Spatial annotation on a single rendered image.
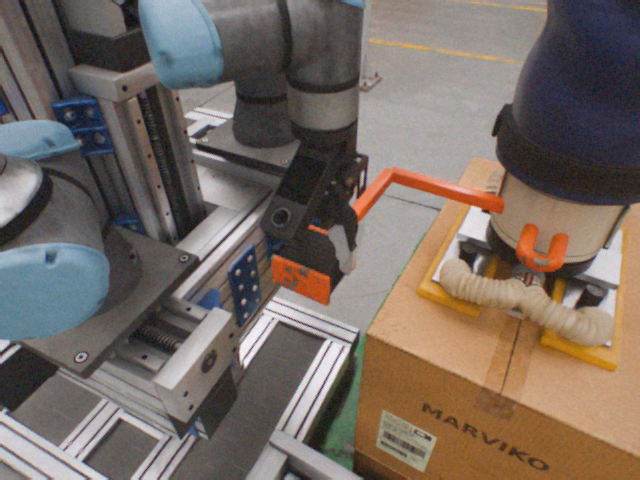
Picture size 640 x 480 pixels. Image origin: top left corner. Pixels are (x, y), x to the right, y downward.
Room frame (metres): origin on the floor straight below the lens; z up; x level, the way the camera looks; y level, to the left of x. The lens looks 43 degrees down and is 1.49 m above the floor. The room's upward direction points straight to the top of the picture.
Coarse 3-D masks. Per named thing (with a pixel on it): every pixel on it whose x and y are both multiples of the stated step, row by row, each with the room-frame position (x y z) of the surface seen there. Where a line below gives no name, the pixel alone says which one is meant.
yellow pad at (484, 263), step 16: (464, 208) 0.69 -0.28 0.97; (480, 208) 0.68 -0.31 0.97; (448, 240) 0.59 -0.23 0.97; (464, 240) 0.59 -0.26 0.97; (448, 256) 0.54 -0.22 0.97; (464, 256) 0.53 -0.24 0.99; (480, 256) 0.54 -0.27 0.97; (496, 256) 0.55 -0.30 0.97; (432, 272) 0.51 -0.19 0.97; (480, 272) 0.51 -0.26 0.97; (432, 288) 0.47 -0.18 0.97; (448, 304) 0.45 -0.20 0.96; (464, 304) 0.44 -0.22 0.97; (480, 304) 0.44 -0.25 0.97
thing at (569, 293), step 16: (624, 240) 0.59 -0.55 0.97; (624, 256) 0.55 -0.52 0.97; (624, 272) 0.51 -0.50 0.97; (560, 288) 0.48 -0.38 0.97; (576, 288) 0.47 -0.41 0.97; (592, 288) 0.45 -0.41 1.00; (624, 288) 0.48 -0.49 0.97; (576, 304) 0.44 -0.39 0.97; (592, 304) 0.43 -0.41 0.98; (608, 304) 0.44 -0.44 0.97; (544, 336) 0.38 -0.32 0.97; (560, 336) 0.38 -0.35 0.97; (576, 352) 0.36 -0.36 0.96; (592, 352) 0.35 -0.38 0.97; (608, 352) 0.35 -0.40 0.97; (608, 368) 0.34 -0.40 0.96
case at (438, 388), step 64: (384, 320) 0.42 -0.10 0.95; (448, 320) 0.42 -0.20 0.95; (512, 320) 0.42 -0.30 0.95; (384, 384) 0.38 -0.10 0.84; (448, 384) 0.33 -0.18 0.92; (512, 384) 0.31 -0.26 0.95; (576, 384) 0.32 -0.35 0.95; (384, 448) 0.37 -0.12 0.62; (448, 448) 0.32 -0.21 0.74; (512, 448) 0.28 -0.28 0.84; (576, 448) 0.25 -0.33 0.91
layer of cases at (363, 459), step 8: (360, 456) 0.39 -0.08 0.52; (368, 456) 0.38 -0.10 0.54; (360, 464) 0.39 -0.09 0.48; (368, 464) 0.38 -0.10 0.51; (376, 464) 0.37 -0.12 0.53; (384, 464) 0.36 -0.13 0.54; (352, 472) 0.39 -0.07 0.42; (360, 472) 0.39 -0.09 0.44; (368, 472) 0.38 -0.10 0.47; (376, 472) 0.37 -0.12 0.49; (384, 472) 0.36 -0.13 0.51; (392, 472) 0.35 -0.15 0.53; (400, 472) 0.35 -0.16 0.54
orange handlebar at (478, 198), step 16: (384, 176) 0.62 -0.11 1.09; (400, 176) 0.62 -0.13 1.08; (416, 176) 0.62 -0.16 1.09; (368, 192) 0.57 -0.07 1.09; (432, 192) 0.60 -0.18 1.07; (448, 192) 0.58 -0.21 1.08; (464, 192) 0.57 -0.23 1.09; (480, 192) 0.57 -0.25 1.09; (368, 208) 0.54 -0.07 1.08; (496, 208) 0.54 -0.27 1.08; (528, 224) 0.49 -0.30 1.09; (528, 240) 0.46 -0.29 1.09; (560, 240) 0.46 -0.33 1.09; (528, 256) 0.43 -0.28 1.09; (544, 256) 0.42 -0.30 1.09; (560, 256) 0.42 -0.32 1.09
